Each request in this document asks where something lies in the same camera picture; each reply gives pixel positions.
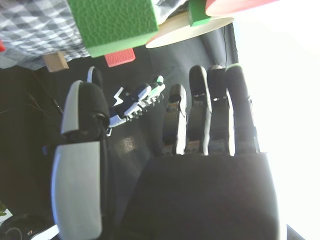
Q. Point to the large green foam cube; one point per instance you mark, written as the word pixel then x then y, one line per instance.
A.
pixel 112 22

